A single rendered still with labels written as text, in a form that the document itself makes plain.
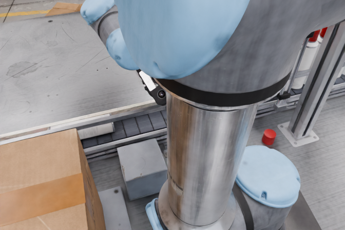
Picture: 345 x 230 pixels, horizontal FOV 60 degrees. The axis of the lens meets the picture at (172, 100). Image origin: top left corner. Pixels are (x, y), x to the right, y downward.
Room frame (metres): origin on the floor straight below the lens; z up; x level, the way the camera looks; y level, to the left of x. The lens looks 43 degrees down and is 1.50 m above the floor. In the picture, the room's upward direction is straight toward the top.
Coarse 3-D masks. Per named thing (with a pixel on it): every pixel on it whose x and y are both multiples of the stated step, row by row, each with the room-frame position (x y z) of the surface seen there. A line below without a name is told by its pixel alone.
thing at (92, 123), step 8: (344, 64) 0.74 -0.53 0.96; (304, 72) 0.69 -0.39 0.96; (128, 112) 0.53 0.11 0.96; (136, 112) 0.53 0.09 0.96; (144, 112) 0.53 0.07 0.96; (96, 120) 0.50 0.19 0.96; (104, 120) 0.50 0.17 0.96; (112, 120) 0.51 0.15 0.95; (56, 128) 0.47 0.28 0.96; (64, 128) 0.47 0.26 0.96; (72, 128) 0.48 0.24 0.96; (80, 128) 0.48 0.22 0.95; (24, 136) 0.45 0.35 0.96; (32, 136) 0.45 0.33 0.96; (0, 144) 0.43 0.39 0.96
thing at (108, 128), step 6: (108, 114) 0.55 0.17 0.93; (78, 120) 0.54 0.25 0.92; (84, 120) 0.53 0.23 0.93; (54, 126) 0.51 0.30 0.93; (60, 126) 0.51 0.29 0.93; (96, 126) 0.52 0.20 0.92; (102, 126) 0.52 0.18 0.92; (108, 126) 0.52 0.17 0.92; (78, 132) 0.50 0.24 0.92; (84, 132) 0.50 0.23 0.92; (90, 132) 0.50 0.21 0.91; (96, 132) 0.51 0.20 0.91; (102, 132) 0.51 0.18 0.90; (108, 132) 0.52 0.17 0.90; (84, 138) 0.50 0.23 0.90
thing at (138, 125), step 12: (336, 84) 0.74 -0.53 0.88; (276, 96) 0.68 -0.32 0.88; (120, 120) 0.58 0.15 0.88; (132, 120) 0.58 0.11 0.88; (144, 120) 0.58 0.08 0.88; (156, 120) 0.58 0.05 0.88; (120, 132) 0.53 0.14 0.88; (132, 132) 0.53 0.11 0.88; (144, 132) 0.53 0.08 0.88; (84, 144) 0.49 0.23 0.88; (96, 144) 0.49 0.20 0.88
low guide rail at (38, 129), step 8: (136, 104) 0.61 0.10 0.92; (144, 104) 0.61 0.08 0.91; (152, 104) 0.61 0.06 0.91; (104, 112) 0.57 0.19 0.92; (112, 112) 0.58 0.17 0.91; (120, 112) 0.58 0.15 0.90; (64, 120) 0.55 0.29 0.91; (72, 120) 0.55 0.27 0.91; (32, 128) 0.52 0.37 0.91; (40, 128) 0.52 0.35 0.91; (0, 136) 0.49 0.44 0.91; (8, 136) 0.49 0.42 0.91; (16, 136) 0.50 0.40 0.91
